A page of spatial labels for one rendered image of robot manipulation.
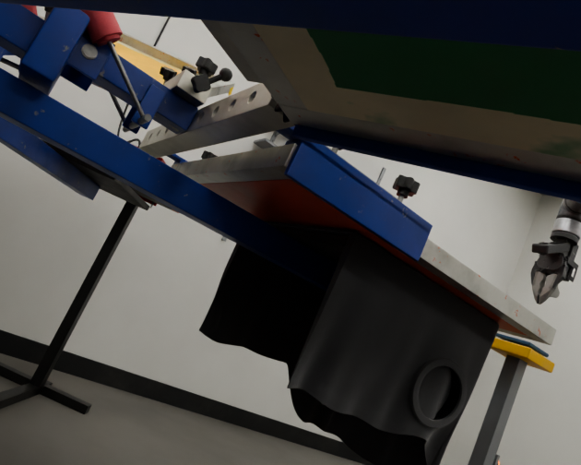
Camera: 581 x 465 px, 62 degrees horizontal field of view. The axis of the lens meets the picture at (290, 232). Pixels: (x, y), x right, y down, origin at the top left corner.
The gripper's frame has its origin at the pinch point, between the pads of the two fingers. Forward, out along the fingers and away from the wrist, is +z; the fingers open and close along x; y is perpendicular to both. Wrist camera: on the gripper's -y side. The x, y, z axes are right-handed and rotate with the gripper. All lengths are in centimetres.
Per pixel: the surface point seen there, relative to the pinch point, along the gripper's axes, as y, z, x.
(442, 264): -59, 14, -17
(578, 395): 290, -10, 122
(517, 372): -1.1, 21.3, -2.1
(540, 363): -0.3, 17.0, -6.5
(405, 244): -70, 15, -18
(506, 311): -36.6, 14.3, -17.3
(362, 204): -81, 13, -18
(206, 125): -104, 11, 0
